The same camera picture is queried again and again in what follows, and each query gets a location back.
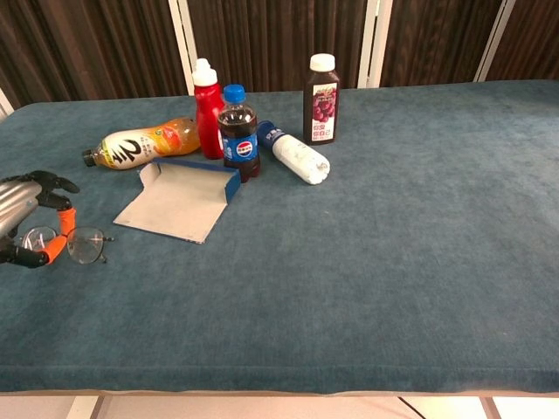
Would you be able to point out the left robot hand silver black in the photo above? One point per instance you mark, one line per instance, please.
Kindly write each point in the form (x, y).
(17, 201)

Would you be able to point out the wire-rimmed eyeglasses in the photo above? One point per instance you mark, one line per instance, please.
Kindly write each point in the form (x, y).
(85, 246)

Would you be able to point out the grey box with blue edge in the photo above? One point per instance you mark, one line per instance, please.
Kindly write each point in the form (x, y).
(174, 201)

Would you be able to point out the orange juice bottle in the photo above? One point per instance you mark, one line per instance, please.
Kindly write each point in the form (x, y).
(144, 146)

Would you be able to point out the dark brown slat screen panel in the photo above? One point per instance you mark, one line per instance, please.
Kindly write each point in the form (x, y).
(275, 39)
(537, 35)
(436, 39)
(87, 48)

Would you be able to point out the red bottle white cap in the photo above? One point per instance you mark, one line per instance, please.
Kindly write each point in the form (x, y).
(209, 118)

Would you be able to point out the table leg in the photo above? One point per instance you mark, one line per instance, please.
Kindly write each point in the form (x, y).
(85, 408)
(491, 408)

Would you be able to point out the Pepsi cola bottle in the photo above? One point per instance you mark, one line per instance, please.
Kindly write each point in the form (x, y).
(239, 148)

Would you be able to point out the white bottle blue cap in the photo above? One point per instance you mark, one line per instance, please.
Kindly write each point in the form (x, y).
(297, 157)

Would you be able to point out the grape juice bottle white cap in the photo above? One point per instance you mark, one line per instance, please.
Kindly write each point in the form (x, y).
(322, 109)

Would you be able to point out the blue table cloth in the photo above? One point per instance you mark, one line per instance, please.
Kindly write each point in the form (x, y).
(371, 262)

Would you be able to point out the white screen frame post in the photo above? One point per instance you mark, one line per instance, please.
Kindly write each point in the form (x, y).
(4, 105)
(369, 43)
(185, 52)
(493, 39)

